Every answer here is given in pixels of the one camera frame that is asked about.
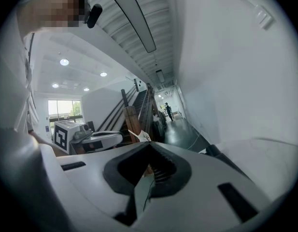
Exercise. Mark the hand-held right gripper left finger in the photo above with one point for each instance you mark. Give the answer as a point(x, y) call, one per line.
point(90, 175)

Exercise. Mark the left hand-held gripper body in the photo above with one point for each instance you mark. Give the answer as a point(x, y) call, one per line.
point(66, 135)

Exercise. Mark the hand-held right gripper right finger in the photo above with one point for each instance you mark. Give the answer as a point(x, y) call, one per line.
point(202, 197)

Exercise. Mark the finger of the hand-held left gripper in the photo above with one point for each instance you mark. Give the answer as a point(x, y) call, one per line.
point(144, 136)

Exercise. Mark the person's left forearm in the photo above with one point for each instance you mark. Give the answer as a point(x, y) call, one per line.
point(42, 140)

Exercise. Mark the large window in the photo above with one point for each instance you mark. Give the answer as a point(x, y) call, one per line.
point(64, 110)

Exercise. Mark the dark wooden staircase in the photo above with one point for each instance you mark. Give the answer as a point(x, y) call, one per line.
point(139, 107)

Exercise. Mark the round ceiling light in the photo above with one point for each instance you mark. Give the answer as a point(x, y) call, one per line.
point(55, 85)
point(86, 89)
point(103, 74)
point(64, 62)

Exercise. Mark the long ceiling lamp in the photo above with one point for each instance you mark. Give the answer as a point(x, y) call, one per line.
point(135, 18)
point(160, 76)

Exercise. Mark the person's white shirt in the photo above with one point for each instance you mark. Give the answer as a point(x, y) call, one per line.
point(11, 86)

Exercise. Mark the person's head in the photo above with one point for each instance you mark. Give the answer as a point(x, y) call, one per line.
point(52, 6)

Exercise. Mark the black head camera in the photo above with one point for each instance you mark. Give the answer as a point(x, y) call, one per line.
point(94, 16)

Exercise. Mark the white wall switch box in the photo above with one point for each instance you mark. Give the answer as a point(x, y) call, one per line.
point(264, 17)

